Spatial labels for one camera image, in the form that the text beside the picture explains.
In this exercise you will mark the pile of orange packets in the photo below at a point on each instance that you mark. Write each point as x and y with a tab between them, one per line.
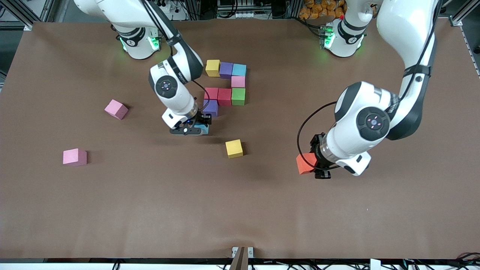
318	9

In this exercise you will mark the orange foam cube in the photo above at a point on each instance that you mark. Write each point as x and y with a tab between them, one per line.
305	164

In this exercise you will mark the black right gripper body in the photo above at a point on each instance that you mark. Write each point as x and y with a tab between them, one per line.
203	119

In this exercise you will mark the red foam cube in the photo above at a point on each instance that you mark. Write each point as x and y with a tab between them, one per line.
212	93
224	97

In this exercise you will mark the brown paper table cover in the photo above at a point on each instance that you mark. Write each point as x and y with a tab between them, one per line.
262	210

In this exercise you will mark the purple foam cube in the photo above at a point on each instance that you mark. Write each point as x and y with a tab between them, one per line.
226	70
212	108

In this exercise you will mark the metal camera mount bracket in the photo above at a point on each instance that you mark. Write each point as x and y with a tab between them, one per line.
242	258

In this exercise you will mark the white power strip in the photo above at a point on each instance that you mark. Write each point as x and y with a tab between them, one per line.
176	15

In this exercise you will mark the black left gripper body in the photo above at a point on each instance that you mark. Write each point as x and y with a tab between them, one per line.
316	149

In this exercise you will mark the pink foam cube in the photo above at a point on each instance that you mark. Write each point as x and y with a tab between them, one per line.
74	157
238	81
116	110

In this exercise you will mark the grey electronics box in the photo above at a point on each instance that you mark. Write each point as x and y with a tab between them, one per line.
238	14

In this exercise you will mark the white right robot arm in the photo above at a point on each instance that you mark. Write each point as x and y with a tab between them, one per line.
172	86

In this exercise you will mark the cyan foam cube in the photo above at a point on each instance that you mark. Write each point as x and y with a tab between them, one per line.
204	130
239	70

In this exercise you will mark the aluminium frame rail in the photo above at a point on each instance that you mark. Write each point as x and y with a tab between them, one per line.
26	20
465	9

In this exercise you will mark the yellow foam cube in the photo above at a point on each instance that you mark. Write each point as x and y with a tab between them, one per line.
213	68
234	149

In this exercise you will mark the green foam cube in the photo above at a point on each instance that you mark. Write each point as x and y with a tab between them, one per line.
238	96

